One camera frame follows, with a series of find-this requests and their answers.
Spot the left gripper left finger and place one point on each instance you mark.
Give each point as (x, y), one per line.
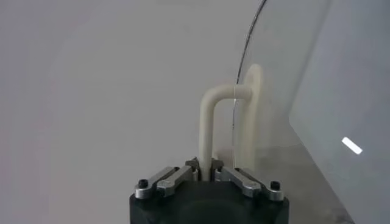
(170, 179)

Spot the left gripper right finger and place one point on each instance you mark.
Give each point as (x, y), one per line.
(243, 182)

